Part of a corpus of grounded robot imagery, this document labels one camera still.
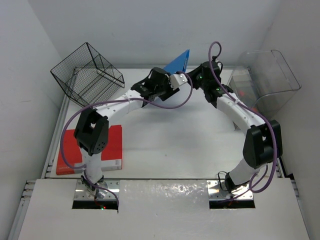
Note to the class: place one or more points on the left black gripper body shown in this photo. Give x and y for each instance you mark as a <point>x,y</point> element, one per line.
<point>165,90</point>

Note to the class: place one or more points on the blue folder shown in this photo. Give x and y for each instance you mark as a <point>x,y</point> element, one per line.
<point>176,66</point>

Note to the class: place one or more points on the clear grey drawer organizer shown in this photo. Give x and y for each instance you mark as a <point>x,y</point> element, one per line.
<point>272,77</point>

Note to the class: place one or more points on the black wire mesh basket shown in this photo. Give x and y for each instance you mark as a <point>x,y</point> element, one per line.
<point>86,77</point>

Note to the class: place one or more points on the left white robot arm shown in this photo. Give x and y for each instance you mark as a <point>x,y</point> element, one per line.
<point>92,129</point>

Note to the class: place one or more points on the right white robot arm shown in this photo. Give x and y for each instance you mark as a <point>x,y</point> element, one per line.
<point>263,137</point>

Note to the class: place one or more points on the red notebook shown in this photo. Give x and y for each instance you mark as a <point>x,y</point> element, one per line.
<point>111,156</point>

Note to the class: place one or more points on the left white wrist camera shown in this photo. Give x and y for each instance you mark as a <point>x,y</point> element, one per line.
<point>177,80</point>

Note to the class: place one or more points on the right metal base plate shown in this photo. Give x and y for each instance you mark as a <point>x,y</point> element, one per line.
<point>216,191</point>

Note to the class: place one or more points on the metal base plate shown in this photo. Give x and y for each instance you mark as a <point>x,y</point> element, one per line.
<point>216,191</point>
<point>82,193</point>

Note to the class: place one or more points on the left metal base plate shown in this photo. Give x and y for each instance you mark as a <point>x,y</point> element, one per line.
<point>82,193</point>

